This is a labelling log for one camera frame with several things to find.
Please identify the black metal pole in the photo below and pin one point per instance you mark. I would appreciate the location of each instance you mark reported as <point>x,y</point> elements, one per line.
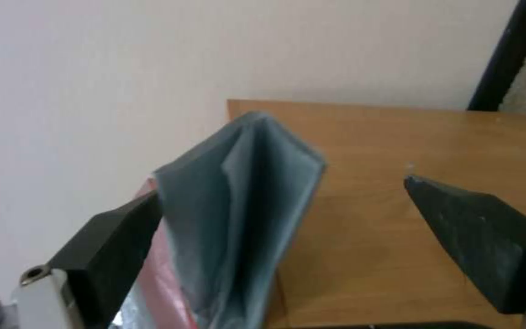
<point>505,51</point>

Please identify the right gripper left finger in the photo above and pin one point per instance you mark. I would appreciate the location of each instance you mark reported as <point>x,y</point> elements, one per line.
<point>103,246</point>

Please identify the grey-blue garbage bag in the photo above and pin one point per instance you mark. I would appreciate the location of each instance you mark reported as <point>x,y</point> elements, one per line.
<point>254,205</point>

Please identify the red plastic wrapper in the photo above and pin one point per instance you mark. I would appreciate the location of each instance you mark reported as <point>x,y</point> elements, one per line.
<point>162,274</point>

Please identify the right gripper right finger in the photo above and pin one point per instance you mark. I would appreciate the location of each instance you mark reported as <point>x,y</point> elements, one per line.
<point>482,240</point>

